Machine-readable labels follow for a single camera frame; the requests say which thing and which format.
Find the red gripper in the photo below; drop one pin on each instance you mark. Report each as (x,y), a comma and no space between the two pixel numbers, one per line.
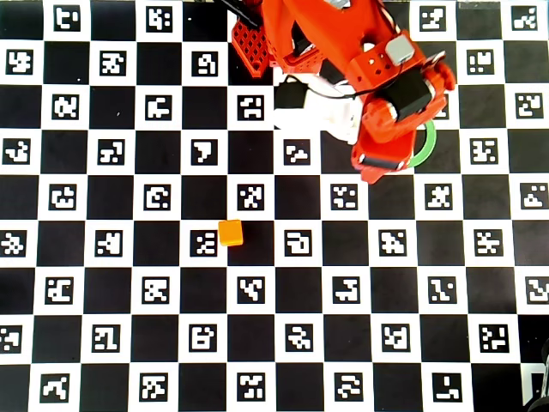
(380,162)

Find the orange cube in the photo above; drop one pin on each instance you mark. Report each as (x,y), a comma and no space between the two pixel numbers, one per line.
(231,232)

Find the red robot arm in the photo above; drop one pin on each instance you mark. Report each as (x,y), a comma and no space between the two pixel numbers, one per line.
(326,26)

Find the small gray box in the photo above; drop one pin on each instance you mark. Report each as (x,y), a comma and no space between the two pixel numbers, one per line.
(399,50)

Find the black white marker checkerboard mat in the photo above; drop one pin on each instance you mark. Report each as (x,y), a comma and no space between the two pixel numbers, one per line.
(274,300)

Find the white mounted wrist camera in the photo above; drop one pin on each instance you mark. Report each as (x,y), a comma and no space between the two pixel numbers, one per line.
(326,116)

